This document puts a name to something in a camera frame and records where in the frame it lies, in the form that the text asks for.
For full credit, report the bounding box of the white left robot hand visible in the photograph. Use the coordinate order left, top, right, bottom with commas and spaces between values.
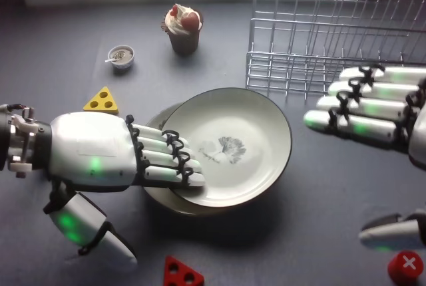
43, 112, 206, 267

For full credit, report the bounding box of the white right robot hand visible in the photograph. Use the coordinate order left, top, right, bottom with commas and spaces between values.
303, 65, 426, 253

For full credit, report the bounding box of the white plate rim leaf print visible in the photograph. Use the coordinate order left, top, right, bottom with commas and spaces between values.
142, 102, 220, 217

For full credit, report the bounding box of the yellow triangle block with holes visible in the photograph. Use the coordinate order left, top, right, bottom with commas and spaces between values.
83, 86, 120, 116

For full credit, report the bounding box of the small white sauce cup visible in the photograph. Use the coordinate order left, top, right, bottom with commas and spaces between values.
106, 45, 135, 70

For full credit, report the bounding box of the red triangle block with holes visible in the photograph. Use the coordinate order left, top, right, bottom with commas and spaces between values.
162, 255, 205, 286

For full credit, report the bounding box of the red cylinder block white cross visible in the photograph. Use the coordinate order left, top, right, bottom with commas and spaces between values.
387, 251, 421, 282

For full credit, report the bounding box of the silver wire dish rack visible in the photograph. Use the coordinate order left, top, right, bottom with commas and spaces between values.
245, 0, 426, 103

